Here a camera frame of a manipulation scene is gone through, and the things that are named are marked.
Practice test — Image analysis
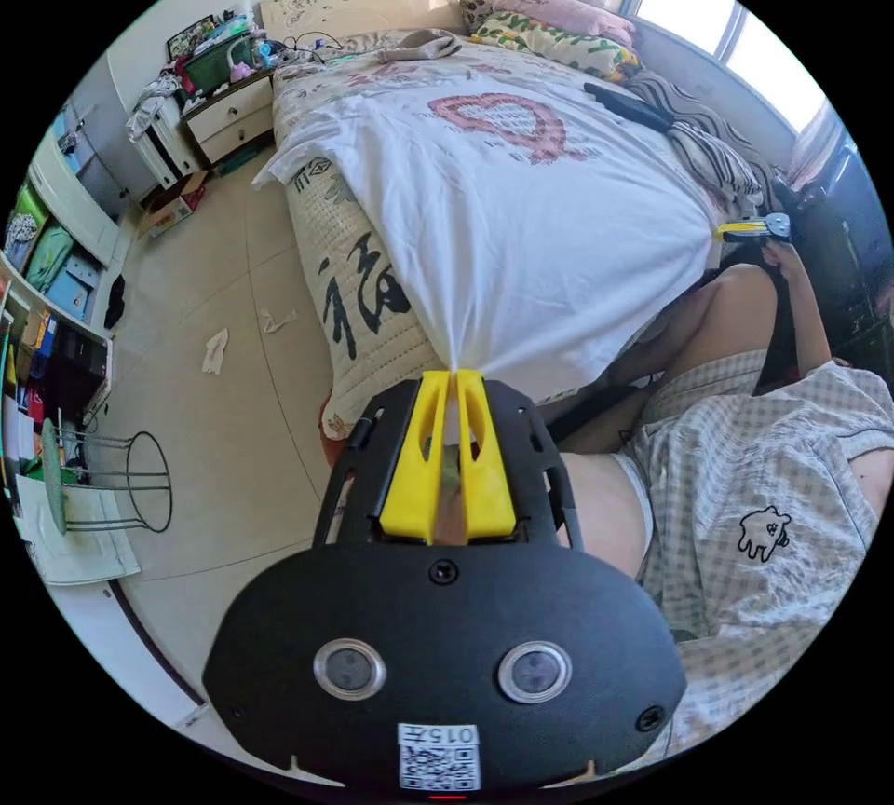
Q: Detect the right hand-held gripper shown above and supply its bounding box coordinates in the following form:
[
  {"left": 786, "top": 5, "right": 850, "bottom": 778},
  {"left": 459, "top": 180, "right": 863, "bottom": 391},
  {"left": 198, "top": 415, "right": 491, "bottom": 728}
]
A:
[{"left": 715, "top": 211, "right": 795, "bottom": 244}]

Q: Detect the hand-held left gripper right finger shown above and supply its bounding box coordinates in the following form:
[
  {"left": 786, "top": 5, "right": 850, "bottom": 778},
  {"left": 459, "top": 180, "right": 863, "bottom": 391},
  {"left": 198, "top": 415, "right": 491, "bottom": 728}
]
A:
[{"left": 454, "top": 369, "right": 519, "bottom": 542}]

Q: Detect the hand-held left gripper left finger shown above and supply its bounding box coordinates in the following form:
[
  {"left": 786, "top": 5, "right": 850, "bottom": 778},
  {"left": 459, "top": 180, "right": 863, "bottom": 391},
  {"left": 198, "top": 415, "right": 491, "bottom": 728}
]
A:
[{"left": 379, "top": 370, "right": 450, "bottom": 539}]

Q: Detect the white t-shirt with heart pattern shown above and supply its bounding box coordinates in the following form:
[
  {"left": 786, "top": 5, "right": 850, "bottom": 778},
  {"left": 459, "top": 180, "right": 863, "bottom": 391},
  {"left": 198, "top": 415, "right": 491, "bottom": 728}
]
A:
[{"left": 251, "top": 43, "right": 722, "bottom": 395}]

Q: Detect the person's right forearm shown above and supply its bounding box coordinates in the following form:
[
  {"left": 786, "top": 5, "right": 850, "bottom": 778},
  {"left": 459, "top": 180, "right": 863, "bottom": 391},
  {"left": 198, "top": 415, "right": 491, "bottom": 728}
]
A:
[{"left": 780, "top": 273, "right": 833, "bottom": 376}]

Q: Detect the person's right hand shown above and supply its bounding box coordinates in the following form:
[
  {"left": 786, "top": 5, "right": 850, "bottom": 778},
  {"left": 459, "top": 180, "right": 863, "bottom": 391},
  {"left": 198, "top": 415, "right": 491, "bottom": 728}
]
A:
[{"left": 759, "top": 237, "right": 813, "bottom": 293}]

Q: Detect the striped rolled blanket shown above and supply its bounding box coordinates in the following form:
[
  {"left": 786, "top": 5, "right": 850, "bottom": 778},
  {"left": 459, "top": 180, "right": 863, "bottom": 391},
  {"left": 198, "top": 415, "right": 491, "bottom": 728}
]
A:
[{"left": 625, "top": 69, "right": 787, "bottom": 212}]

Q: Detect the bed with printed quilt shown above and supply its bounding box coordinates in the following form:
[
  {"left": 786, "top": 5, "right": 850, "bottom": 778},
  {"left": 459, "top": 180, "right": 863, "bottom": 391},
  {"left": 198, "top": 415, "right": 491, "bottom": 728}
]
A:
[{"left": 259, "top": 0, "right": 794, "bottom": 464}]

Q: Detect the black garment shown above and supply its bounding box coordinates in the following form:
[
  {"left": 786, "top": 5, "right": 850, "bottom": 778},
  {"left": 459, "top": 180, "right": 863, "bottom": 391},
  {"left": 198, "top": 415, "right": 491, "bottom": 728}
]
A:
[{"left": 583, "top": 80, "right": 677, "bottom": 134}]

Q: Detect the window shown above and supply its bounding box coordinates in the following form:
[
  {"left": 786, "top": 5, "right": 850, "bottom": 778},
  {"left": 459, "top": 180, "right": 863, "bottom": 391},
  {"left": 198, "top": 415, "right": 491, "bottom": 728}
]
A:
[{"left": 627, "top": 0, "right": 836, "bottom": 135}]

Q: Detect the person's body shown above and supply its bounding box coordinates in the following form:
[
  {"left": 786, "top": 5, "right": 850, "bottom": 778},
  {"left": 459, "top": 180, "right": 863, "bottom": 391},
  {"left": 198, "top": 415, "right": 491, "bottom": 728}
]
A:
[{"left": 557, "top": 262, "right": 894, "bottom": 761}]

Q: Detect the floral yellow green pillow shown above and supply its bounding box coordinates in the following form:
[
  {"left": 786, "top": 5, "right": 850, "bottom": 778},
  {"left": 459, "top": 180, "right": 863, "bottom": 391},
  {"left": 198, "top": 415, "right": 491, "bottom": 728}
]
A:
[{"left": 468, "top": 10, "right": 643, "bottom": 83}]

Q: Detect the pink pillow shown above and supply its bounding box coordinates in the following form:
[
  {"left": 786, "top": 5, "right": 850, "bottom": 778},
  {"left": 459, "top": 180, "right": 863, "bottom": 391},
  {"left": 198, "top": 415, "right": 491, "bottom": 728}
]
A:
[{"left": 492, "top": 0, "right": 638, "bottom": 48}]

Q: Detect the cardboard carton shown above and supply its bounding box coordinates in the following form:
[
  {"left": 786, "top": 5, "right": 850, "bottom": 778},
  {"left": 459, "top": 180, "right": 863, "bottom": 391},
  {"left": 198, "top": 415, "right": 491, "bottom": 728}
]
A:
[{"left": 134, "top": 171, "right": 212, "bottom": 241}]

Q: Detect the beige garment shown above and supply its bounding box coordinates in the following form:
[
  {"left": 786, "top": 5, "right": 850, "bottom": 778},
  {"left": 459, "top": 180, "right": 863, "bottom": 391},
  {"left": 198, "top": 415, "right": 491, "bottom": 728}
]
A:
[{"left": 375, "top": 27, "right": 464, "bottom": 67}]

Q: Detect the white shelf with boxes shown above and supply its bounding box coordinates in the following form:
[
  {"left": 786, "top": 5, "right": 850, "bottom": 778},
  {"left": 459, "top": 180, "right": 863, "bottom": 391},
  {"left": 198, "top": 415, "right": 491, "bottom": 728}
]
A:
[{"left": 0, "top": 137, "right": 124, "bottom": 512}]

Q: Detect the brown and white nightstand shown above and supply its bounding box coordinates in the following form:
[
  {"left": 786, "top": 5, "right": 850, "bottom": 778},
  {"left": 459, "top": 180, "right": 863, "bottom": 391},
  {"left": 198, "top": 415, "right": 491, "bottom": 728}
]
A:
[{"left": 180, "top": 69, "right": 278, "bottom": 168}]

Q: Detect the white cabinet with clothes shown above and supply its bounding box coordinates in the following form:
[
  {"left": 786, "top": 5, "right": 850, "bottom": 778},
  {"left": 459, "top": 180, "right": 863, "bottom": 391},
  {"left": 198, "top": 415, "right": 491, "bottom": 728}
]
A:
[{"left": 124, "top": 75, "right": 196, "bottom": 190}]

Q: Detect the wire frame stool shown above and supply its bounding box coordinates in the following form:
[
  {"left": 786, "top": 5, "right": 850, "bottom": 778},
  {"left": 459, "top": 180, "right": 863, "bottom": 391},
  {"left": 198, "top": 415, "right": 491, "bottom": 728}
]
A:
[{"left": 40, "top": 416, "right": 174, "bottom": 538}]

